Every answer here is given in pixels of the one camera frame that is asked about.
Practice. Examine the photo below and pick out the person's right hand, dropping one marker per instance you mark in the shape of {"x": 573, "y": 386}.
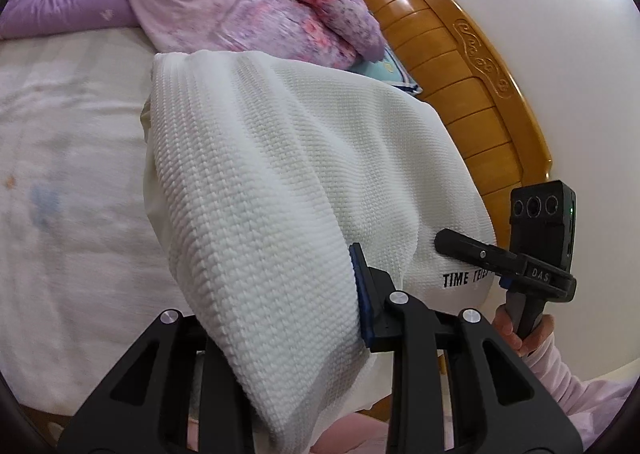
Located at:
{"x": 503, "y": 324}

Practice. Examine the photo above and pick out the pink sleeve right forearm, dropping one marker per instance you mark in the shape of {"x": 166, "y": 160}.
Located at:
{"x": 590, "y": 406}

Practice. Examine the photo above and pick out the white knit jacket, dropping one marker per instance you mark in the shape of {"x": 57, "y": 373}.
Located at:
{"x": 260, "y": 173}

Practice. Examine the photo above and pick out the teal striped pillow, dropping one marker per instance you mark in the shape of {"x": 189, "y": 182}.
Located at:
{"x": 390, "y": 71}

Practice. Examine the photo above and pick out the wooden bed headboard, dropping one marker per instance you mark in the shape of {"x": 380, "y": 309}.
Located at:
{"x": 463, "y": 77}

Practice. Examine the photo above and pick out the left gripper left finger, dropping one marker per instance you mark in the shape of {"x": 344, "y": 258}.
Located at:
{"x": 142, "y": 404}

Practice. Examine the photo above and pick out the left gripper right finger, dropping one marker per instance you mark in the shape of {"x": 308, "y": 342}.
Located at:
{"x": 454, "y": 370}

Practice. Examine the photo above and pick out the pink floral quilt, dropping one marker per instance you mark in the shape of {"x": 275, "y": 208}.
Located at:
{"x": 331, "y": 33}

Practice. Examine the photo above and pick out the pink trouser legs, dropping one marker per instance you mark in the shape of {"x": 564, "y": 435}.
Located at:
{"x": 355, "y": 433}

